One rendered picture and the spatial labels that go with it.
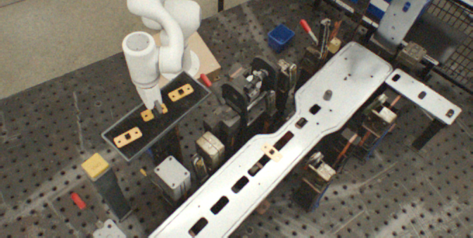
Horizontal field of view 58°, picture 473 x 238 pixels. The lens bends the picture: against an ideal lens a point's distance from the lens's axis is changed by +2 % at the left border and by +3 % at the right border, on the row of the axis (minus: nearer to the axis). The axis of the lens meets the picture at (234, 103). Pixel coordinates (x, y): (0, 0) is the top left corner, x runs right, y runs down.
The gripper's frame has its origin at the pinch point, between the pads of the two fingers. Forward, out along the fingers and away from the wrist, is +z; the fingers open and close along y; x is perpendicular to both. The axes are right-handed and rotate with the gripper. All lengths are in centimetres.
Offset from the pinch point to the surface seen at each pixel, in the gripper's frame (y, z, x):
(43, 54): -147, 121, -29
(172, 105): 0.4, 5.2, 6.4
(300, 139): 28, 21, 45
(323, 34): 0, 5, 72
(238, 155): 22.0, 21.1, 21.3
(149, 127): 4.4, 5.2, -3.8
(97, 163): 8.0, 5.2, -22.9
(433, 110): 43, 21, 98
